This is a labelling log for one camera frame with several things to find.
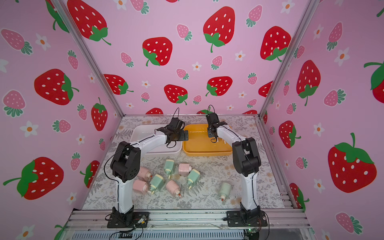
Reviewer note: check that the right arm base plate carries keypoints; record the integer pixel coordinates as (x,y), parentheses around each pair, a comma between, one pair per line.
(247,218)

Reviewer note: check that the floral patterned table mat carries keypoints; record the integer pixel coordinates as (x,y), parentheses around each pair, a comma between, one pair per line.
(174,180)

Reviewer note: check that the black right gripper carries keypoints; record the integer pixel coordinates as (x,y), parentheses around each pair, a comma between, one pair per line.
(212,131)

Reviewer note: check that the aluminium front rail frame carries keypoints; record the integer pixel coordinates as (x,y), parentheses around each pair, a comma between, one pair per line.
(274,224)

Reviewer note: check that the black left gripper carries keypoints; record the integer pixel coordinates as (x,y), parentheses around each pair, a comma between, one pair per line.
(183,137)

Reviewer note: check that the white plastic storage box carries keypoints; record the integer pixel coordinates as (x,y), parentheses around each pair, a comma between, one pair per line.
(152,143)

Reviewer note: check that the pink sharpener far left upper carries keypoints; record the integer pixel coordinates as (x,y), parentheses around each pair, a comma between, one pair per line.
(145,174)

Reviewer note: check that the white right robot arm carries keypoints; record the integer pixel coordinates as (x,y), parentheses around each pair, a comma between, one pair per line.
(246,160)

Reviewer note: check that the green sharpener upper middle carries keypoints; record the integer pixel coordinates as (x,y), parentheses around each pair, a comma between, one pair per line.
(169,168)

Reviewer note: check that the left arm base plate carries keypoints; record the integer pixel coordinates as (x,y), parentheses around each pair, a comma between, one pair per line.
(131,219)

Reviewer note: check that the green sharpener lower left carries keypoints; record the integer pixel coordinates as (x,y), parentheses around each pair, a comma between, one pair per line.
(156,184)

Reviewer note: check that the green sharpener centre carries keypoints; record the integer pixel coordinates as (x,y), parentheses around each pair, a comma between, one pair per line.
(193,178)

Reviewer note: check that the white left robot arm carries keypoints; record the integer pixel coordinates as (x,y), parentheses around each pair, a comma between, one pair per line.
(126,161)

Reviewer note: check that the yellow plastic storage box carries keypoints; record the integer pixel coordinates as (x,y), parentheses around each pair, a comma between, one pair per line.
(201,145)

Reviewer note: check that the pink sharpener far left lower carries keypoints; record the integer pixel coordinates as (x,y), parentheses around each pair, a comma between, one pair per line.
(140,186)

